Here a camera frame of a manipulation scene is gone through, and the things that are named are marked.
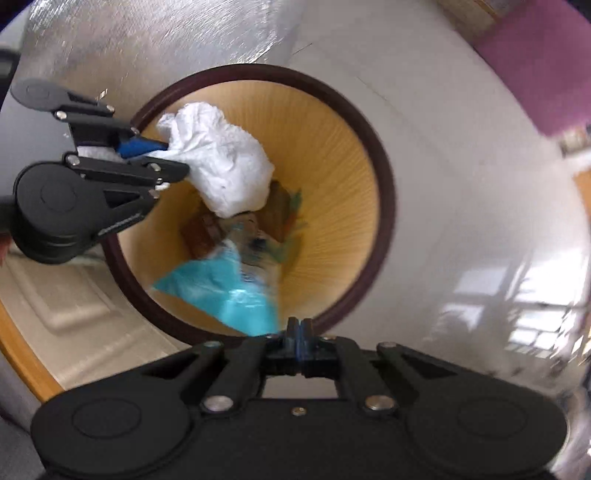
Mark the round wooden waste bin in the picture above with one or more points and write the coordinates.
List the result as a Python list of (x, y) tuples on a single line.
[(334, 184)]

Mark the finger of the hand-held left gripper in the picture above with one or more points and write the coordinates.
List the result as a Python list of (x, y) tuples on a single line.
[(138, 170), (99, 127)]

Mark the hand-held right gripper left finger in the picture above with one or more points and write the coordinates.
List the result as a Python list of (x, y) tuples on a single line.
[(292, 334)]

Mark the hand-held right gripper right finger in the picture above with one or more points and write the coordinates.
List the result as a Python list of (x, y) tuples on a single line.
[(307, 334)]

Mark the crushed plastic bottle blue label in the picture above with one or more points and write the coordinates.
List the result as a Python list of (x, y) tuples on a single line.
[(251, 263)]

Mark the teal plastic packet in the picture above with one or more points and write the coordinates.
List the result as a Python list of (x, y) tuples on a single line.
[(217, 291)]

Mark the red-brown snack packet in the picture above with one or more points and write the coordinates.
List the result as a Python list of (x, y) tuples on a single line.
[(203, 233)]

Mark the cream panel with wooden edge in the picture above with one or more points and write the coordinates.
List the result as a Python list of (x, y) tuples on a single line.
[(69, 300)]

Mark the white tissue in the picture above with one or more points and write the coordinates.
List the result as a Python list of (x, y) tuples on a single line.
[(221, 161)]

